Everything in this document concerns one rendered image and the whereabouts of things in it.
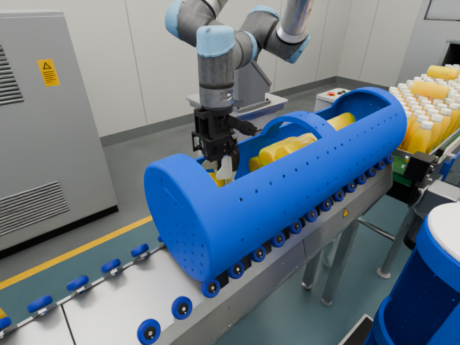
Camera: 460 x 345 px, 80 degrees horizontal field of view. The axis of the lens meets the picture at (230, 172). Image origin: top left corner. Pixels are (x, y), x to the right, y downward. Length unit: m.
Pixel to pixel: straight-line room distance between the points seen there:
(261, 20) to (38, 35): 1.24
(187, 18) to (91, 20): 2.62
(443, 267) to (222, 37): 0.70
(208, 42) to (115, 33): 2.82
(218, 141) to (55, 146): 1.58
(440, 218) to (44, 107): 1.95
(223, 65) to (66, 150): 1.66
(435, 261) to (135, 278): 0.72
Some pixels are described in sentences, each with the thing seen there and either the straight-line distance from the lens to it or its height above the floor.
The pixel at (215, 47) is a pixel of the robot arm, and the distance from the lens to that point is 0.56.
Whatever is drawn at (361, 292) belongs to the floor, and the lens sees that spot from 1.98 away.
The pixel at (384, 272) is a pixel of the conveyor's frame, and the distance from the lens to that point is 2.09.
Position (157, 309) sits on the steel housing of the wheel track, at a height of 0.93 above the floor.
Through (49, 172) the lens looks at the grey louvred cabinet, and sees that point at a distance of 2.15.
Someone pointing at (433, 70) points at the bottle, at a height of 1.12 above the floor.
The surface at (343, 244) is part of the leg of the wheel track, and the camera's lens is 1.47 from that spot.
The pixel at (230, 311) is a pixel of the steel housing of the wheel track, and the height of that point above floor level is 0.87.
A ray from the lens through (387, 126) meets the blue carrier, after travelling 1.02.
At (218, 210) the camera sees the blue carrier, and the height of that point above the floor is 1.18.
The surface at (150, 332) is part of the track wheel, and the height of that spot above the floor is 0.97.
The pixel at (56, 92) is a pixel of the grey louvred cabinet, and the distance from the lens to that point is 1.98.
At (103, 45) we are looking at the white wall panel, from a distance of 3.33.
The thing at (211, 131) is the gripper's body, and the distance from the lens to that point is 0.61.
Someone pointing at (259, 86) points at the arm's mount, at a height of 1.23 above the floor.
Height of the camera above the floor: 1.51
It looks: 33 degrees down
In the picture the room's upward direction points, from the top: straight up
